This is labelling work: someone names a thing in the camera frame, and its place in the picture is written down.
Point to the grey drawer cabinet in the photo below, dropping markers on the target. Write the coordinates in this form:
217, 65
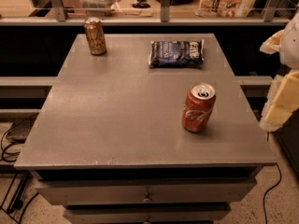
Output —
110, 132

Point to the red coke can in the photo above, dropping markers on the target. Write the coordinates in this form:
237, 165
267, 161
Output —
198, 107

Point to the orange soda can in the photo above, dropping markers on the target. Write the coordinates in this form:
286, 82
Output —
95, 36

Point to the clear plastic container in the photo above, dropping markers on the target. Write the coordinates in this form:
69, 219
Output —
98, 8

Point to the blue chip bag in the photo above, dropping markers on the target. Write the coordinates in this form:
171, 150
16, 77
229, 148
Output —
176, 54

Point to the grey power adapter box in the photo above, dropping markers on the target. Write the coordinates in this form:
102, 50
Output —
19, 130

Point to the upper drawer knob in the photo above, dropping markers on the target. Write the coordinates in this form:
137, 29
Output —
147, 199

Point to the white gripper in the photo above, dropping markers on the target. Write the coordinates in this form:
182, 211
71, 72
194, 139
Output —
291, 46

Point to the colourful snack bag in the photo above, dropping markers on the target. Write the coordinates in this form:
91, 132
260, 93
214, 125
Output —
225, 8

